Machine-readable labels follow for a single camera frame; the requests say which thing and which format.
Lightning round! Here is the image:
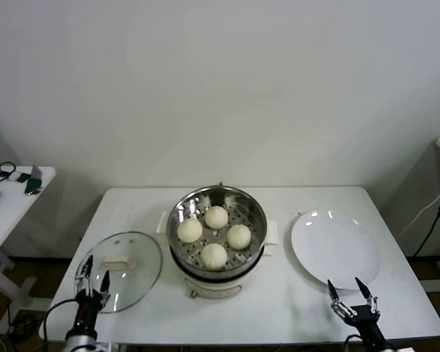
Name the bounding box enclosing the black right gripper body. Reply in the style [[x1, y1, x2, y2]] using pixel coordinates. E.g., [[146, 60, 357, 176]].
[[346, 306, 388, 344]]

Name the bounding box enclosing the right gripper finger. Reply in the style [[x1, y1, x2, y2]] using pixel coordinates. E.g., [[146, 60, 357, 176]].
[[326, 279, 355, 320], [354, 276, 381, 315]]

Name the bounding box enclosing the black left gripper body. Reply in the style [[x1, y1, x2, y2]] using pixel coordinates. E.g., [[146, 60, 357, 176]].
[[75, 290, 110, 322]]

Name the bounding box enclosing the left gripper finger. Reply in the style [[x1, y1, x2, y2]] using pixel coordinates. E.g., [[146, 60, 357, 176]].
[[75, 255, 95, 294], [99, 270, 111, 300]]

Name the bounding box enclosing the glass lid with cream handle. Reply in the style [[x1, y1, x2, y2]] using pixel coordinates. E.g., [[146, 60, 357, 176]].
[[74, 230, 164, 315]]

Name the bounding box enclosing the white steamed baozi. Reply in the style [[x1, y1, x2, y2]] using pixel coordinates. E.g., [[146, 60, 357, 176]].
[[204, 205, 229, 229], [199, 242, 228, 271], [177, 218, 203, 243], [226, 224, 252, 250]]

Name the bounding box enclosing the stainless perforated steamer basket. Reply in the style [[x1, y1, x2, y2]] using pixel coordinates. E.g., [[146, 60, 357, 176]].
[[166, 181, 268, 272]]

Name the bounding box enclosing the white round plate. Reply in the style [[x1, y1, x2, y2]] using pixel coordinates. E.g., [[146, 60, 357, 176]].
[[290, 209, 383, 291]]

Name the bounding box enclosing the white side table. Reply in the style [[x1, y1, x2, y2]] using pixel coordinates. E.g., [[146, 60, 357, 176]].
[[0, 166, 57, 320]]

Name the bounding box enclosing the green flat object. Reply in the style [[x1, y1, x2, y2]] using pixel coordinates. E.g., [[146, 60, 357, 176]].
[[24, 177, 45, 197]]

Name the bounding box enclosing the cream electric cooking pot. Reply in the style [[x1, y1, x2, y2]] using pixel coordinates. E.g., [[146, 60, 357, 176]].
[[156, 210, 280, 298]]

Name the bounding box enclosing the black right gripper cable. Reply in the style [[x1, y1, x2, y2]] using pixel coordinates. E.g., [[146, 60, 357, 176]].
[[342, 333, 361, 352]]

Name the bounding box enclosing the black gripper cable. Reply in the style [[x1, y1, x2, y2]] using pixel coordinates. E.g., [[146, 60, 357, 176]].
[[42, 298, 78, 342], [342, 333, 361, 352]]

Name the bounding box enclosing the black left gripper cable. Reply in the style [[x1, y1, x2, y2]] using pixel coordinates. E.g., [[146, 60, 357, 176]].
[[42, 298, 78, 342]]

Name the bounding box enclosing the black floor cable bundle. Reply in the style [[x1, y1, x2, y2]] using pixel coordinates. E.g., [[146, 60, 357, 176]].
[[7, 315, 41, 334]]

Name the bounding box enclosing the white wall cable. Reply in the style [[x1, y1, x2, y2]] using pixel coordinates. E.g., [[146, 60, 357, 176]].
[[395, 181, 440, 235]]

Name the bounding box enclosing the black looped cable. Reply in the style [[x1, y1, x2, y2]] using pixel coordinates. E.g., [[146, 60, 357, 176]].
[[0, 162, 18, 186]]

